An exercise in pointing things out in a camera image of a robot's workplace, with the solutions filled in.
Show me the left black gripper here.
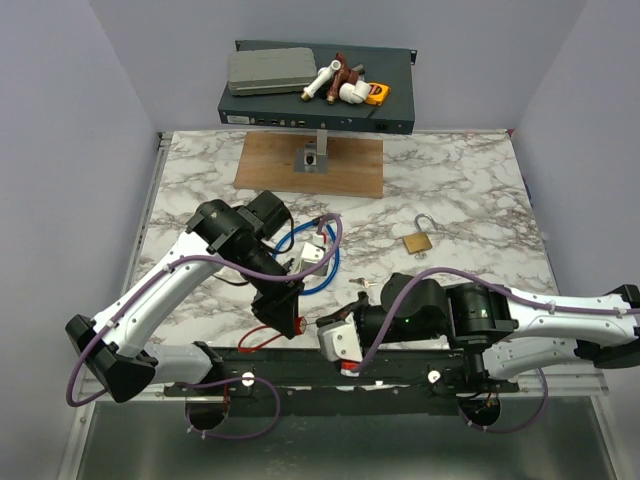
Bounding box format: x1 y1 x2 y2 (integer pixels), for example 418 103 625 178
233 245 309 339

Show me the red cable lock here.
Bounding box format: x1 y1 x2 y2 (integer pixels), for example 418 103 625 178
236 317 308 354

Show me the silver key bunch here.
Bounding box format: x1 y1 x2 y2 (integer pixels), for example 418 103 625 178
349 277 376 289

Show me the blue cable lock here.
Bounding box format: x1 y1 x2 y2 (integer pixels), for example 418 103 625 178
273 219 340 296

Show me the brass padlock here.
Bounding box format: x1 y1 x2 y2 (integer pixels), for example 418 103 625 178
402 213 437 259

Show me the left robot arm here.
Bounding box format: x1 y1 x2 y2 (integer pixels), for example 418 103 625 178
65 191 304 403

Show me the white elbow pipe fitting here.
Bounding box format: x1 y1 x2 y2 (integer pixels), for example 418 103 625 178
339 81 371 105

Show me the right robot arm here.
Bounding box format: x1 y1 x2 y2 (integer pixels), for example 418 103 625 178
316 269 639 392

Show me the wooden board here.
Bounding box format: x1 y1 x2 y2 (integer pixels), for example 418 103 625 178
234 131 384 199

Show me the yellow tape measure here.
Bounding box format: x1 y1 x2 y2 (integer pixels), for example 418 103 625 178
365 82 391 106

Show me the brown pipe fitting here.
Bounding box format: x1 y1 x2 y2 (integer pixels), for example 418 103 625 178
326 53 360 104

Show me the white straight pipe fitting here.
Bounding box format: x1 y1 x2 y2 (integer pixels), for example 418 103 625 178
301 60 342 101

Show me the grey plastic case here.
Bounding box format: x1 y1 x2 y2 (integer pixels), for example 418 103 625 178
227 47 318 96

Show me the dark teal rack device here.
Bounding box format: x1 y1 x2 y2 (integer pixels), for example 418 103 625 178
218 40 415 135

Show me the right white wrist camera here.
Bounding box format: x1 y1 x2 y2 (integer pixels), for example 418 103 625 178
317 320 363 377

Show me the black mounting rail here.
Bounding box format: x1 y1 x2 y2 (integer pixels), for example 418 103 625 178
164 348 519 417

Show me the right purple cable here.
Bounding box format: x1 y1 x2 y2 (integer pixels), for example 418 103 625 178
354 267 640 435

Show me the purple cable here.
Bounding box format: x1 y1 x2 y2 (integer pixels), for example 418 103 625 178
354 267 640 435
66 212 344 441

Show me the metal stand post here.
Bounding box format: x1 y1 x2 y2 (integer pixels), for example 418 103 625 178
294 130 329 175

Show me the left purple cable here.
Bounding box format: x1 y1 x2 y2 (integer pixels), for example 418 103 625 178
66 212 344 441

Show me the aluminium frame profile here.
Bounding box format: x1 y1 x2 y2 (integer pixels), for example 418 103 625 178
74 365 609 402

